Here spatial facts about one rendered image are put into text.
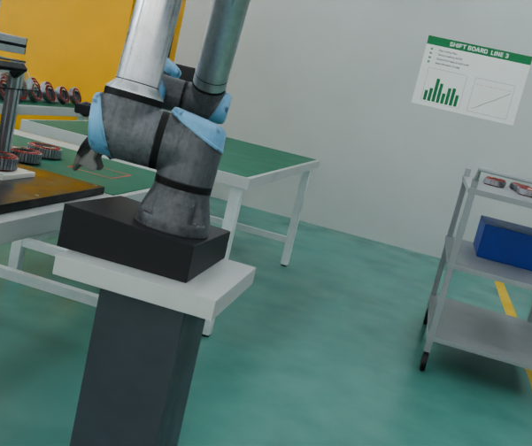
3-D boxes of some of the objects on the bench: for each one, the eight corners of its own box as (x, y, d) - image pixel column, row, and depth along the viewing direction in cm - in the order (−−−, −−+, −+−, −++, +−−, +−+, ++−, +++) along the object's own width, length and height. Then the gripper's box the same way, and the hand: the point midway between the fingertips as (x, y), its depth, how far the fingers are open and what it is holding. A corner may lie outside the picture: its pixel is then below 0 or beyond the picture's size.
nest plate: (34, 176, 193) (35, 172, 193) (2, 180, 178) (3, 175, 178) (-15, 163, 196) (-14, 158, 196) (-51, 165, 181) (-51, 160, 181)
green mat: (186, 180, 263) (186, 180, 263) (112, 196, 204) (113, 195, 204) (-40, 120, 281) (-40, 119, 281) (-166, 118, 222) (-166, 118, 222)
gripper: (137, 125, 172) (83, 189, 177) (152, 125, 180) (100, 186, 186) (112, 99, 172) (58, 165, 178) (128, 101, 181) (76, 163, 186)
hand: (74, 164), depth 182 cm, fingers closed
